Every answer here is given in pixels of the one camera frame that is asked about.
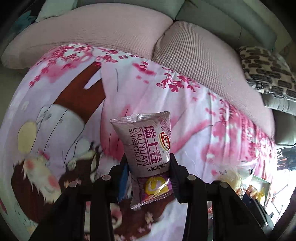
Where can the grey green sofa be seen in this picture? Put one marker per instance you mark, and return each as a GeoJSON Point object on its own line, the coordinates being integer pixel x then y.
{"type": "Point", "coordinates": [237, 24]}

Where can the pink swiss roll packet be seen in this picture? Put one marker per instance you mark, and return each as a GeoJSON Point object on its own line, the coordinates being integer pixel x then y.
{"type": "Point", "coordinates": [146, 139]}

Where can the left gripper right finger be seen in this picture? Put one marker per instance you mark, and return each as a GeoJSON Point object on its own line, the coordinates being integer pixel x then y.
{"type": "Point", "coordinates": [232, 220]}

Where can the black white patterned pillow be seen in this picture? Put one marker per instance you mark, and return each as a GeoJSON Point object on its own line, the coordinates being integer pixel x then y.
{"type": "Point", "coordinates": [267, 73]}

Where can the pink anime print blanket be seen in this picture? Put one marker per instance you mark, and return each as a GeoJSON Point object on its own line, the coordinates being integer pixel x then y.
{"type": "Point", "coordinates": [80, 108]}

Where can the clear steamed cake packet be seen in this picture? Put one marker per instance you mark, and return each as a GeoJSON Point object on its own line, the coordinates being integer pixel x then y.
{"type": "Point", "coordinates": [236, 173]}

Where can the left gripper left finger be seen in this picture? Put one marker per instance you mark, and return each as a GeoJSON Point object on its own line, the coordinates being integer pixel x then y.
{"type": "Point", "coordinates": [65, 220]}

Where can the grey pillow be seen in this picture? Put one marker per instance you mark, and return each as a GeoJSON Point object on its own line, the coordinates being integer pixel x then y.
{"type": "Point", "coordinates": [279, 104]}

